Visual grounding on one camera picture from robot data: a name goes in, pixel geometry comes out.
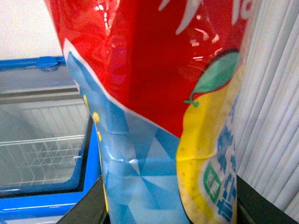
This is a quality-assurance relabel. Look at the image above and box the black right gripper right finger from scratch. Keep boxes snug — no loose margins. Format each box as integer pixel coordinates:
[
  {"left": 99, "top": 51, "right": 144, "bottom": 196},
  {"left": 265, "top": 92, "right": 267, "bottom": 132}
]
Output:
[{"left": 237, "top": 176, "right": 297, "bottom": 224}]

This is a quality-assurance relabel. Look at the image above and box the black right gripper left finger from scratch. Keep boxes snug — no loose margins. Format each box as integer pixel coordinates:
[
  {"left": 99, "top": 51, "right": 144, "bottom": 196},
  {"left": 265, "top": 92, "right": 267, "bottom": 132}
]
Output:
[{"left": 58, "top": 177, "right": 110, "bottom": 224}]

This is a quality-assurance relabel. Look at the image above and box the red yellow drink bottle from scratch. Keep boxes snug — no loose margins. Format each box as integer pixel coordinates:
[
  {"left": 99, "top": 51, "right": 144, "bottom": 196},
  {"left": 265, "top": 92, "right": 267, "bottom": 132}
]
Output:
[{"left": 45, "top": 0, "right": 256, "bottom": 224}]

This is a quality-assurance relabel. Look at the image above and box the white blue chest freezer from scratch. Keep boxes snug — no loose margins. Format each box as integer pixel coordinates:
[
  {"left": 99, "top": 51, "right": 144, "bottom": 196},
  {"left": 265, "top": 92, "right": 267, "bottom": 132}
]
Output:
[{"left": 0, "top": 56, "right": 100, "bottom": 224}]

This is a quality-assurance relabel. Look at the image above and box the white pleated curtain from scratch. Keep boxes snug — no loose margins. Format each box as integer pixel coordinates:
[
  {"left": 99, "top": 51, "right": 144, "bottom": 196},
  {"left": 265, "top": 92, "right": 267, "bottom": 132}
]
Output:
[{"left": 235, "top": 0, "right": 299, "bottom": 220}]

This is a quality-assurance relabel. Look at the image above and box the white wire freezer basket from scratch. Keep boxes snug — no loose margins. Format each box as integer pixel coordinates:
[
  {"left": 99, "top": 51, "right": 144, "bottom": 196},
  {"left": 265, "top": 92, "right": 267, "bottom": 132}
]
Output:
[{"left": 0, "top": 135, "right": 84, "bottom": 188}]

